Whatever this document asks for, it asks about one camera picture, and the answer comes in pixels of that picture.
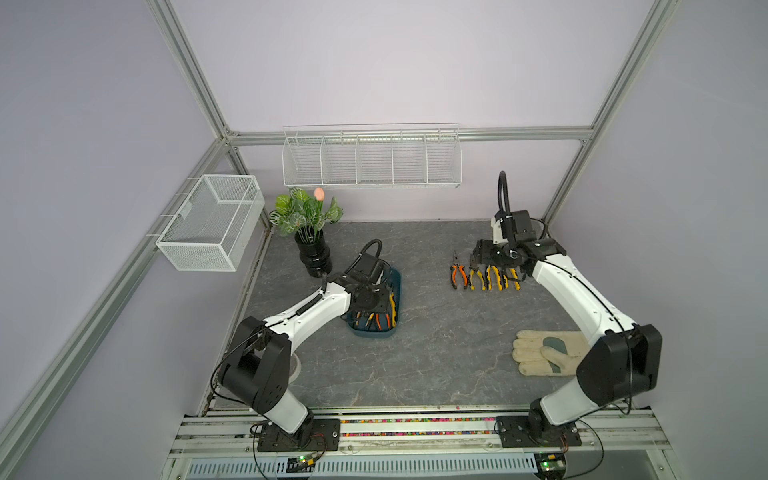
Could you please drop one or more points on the aluminium front rail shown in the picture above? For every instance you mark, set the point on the aluminium front rail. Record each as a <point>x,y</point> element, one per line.
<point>397,430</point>

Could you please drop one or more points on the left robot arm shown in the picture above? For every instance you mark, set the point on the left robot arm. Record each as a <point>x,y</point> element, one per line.
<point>256,369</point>

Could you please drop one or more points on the grey orange Greener pliers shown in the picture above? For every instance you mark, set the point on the grey orange Greener pliers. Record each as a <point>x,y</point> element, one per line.
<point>459,277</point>

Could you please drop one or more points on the teal plastic storage box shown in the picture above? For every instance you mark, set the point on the teal plastic storage box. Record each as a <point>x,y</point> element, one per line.
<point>356,320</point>

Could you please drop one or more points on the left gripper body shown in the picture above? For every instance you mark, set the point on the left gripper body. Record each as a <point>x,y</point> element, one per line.
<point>376,300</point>

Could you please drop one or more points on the orange black pliers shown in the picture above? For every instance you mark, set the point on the orange black pliers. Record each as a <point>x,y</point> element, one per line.
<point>373,323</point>

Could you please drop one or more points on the black vase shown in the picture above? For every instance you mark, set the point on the black vase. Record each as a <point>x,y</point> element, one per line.
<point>315,254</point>

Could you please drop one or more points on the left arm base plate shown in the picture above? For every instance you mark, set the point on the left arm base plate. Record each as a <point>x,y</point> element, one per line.
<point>321,434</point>

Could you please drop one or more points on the yellow black pliers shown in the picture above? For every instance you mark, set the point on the yellow black pliers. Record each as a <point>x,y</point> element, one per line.
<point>494,278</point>
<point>476,278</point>
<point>513,278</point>

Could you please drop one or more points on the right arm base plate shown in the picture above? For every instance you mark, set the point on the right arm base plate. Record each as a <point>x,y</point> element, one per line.
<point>517,431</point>

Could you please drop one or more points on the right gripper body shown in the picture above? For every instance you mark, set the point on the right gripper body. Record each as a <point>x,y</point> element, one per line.
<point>495,253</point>

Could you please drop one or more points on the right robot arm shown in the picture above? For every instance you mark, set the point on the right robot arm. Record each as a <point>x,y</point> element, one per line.
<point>623,358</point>

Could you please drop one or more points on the beige work glove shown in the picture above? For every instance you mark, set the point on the beige work glove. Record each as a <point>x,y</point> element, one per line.
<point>541,353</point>

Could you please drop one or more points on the white mesh basket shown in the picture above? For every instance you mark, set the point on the white mesh basket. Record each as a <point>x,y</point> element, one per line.
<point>213,226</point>

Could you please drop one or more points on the white wire wall shelf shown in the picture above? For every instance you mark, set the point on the white wire wall shelf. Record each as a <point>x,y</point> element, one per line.
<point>387,155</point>

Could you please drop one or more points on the green artificial plant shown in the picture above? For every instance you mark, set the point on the green artificial plant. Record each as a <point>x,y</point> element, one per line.
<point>304,214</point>

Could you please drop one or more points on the masking tape roll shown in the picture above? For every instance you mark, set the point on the masking tape roll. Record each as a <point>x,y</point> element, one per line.
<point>294,368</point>

